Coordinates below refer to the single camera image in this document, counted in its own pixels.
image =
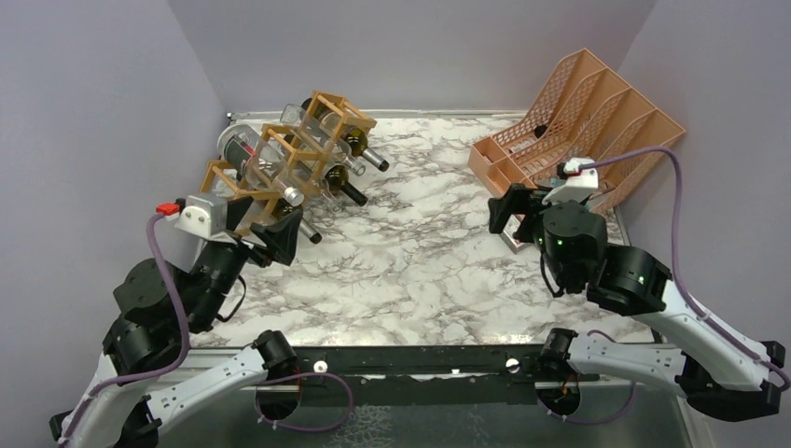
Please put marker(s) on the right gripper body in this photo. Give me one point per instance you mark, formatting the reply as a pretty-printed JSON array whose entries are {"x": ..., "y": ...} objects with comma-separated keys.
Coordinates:
[{"x": 532, "y": 229}]

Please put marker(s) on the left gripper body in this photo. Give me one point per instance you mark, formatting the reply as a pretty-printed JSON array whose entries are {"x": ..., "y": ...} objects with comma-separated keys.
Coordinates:
[{"x": 256, "y": 253}]

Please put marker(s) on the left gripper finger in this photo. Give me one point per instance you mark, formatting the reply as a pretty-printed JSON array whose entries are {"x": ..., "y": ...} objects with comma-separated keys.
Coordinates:
[
  {"x": 235, "y": 212},
  {"x": 280, "y": 239}
]

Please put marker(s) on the dark green wine bottle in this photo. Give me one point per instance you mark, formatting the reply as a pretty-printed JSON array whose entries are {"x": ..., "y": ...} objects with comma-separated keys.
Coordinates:
[
  {"x": 355, "y": 137},
  {"x": 338, "y": 184},
  {"x": 306, "y": 229}
]

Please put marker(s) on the clear bottle silver cap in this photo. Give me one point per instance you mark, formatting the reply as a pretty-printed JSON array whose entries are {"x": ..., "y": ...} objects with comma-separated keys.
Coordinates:
[{"x": 261, "y": 164}]

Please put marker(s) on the clear glass bottle small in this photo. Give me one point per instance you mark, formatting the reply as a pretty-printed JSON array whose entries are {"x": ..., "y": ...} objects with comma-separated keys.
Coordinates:
[{"x": 320, "y": 129}]

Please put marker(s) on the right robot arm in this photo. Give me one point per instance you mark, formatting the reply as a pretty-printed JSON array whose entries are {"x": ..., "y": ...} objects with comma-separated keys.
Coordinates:
[{"x": 718, "y": 373}]

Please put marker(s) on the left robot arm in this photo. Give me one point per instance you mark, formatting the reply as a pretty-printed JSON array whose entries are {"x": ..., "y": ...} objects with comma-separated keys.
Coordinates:
[{"x": 160, "y": 308}]

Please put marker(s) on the wooden wine rack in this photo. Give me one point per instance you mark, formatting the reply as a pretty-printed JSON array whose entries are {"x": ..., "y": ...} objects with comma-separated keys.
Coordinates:
[{"x": 305, "y": 160}]

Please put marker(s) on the small white box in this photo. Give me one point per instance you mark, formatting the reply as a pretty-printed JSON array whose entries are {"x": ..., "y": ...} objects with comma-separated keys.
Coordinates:
[{"x": 514, "y": 244}]

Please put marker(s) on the orange plastic file organizer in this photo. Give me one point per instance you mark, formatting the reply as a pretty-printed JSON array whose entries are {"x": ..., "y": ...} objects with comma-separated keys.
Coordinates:
[{"x": 586, "y": 110}]

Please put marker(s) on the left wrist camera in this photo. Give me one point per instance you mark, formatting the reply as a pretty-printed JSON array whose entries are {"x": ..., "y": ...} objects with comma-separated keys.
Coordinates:
[{"x": 203, "y": 215}]

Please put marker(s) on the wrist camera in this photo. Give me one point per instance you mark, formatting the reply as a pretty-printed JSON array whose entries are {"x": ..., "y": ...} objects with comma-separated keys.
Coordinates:
[
  {"x": 203, "y": 215},
  {"x": 580, "y": 180}
]

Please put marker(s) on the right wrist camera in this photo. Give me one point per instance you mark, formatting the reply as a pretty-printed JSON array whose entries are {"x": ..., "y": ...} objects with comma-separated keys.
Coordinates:
[{"x": 580, "y": 180}]

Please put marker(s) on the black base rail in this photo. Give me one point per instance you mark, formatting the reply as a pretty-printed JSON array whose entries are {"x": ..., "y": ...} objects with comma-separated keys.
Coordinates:
[{"x": 424, "y": 375}]

